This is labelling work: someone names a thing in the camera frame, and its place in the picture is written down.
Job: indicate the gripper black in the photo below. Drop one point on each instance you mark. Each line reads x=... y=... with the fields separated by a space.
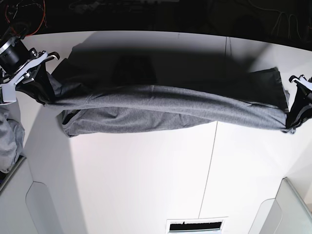
x=16 y=58

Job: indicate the grey t-shirt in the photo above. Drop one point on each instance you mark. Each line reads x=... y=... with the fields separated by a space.
x=136 y=91

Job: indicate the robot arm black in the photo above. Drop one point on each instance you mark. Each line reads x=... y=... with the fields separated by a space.
x=24 y=18

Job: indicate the grey cloth pile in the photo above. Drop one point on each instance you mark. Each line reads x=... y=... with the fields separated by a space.
x=11 y=136

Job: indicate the right white bin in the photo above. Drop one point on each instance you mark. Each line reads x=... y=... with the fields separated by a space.
x=287 y=213

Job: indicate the white bin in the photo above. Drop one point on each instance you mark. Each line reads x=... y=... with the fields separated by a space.
x=26 y=206
x=287 y=213

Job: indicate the left white bin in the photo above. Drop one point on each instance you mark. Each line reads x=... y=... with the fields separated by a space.
x=26 y=206

